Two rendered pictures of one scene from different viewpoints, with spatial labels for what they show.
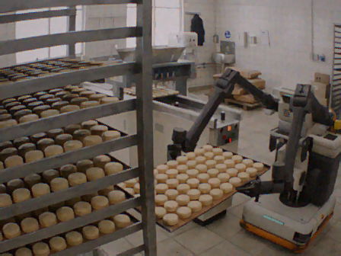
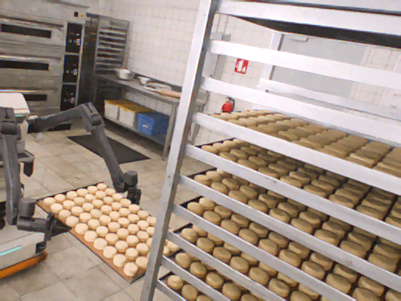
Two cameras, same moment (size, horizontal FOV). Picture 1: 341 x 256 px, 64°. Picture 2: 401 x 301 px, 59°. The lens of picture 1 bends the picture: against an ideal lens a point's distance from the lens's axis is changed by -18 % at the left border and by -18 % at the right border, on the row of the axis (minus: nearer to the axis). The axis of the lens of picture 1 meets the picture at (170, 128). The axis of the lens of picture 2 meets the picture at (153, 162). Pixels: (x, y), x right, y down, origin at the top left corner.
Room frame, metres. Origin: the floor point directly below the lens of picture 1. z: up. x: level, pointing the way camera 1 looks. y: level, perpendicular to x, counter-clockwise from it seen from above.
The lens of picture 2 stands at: (1.35, 1.24, 1.68)
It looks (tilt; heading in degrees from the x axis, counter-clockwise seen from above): 20 degrees down; 259
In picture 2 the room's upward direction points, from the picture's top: 11 degrees clockwise
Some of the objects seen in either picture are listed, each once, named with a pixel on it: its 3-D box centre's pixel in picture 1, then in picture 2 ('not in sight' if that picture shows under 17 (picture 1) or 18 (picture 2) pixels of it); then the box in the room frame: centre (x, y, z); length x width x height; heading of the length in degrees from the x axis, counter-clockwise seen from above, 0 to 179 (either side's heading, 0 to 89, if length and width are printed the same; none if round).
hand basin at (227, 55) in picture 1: (225, 52); not in sight; (7.15, -1.22, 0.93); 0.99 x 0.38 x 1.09; 37
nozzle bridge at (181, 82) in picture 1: (151, 81); not in sight; (2.82, 0.16, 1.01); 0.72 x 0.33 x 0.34; 130
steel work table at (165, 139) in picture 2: not in sight; (142, 110); (0.54, -4.40, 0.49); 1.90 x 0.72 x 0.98; 127
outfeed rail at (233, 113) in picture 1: (157, 92); not in sight; (3.00, 0.12, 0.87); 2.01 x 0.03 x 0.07; 40
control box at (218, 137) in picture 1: (227, 133); not in sight; (2.15, -0.39, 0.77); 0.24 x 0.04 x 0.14; 130
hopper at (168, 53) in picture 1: (151, 55); not in sight; (2.82, 0.16, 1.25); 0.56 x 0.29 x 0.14; 130
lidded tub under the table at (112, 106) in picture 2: not in sight; (119, 109); (0.88, -4.84, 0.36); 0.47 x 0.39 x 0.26; 35
